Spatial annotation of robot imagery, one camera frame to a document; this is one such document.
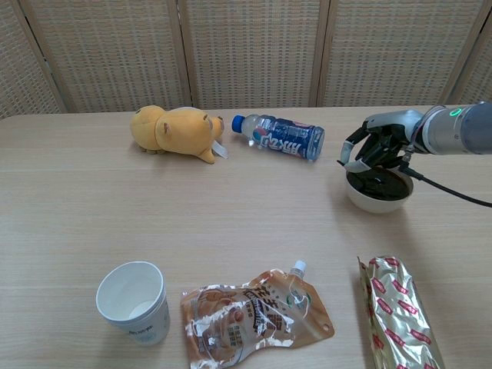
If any brown spout pouch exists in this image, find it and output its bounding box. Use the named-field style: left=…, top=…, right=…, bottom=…
left=180, top=259, right=335, bottom=369

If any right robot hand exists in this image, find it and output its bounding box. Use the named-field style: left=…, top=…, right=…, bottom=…
left=337, top=110, right=424, bottom=174

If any yellow plush bear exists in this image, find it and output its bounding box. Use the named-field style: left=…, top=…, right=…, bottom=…
left=129, top=105, right=231, bottom=166

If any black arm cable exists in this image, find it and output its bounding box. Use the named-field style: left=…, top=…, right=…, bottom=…
left=397, top=151, right=492, bottom=209

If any woven folding screen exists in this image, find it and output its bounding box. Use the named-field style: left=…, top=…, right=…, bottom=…
left=0, top=0, right=492, bottom=120

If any white bowl with dark liquid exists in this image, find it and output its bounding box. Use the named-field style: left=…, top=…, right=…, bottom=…
left=344, top=165, right=415, bottom=214

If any blue drink bottle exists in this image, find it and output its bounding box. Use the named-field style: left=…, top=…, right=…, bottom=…
left=231, top=113, right=326, bottom=162

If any white paper cup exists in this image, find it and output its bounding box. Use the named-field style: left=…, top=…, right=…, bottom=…
left=95, top=261, right=171, bottom=347

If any gold foil snack packet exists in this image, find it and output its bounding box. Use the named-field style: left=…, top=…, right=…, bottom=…
left=356, top=254, right=447, bottom=369

